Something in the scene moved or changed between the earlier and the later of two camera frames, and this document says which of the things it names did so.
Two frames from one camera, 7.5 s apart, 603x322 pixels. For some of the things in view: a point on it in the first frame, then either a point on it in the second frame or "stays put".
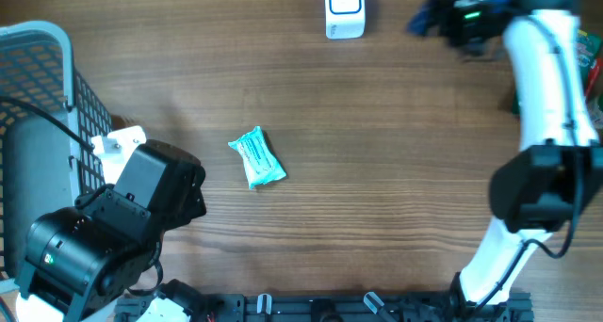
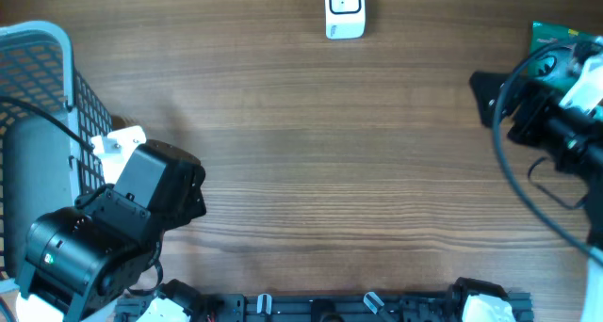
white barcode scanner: (345, 10) stays put
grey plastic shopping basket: (43, 169) stays put
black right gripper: (444, 6) -> (538, 99)
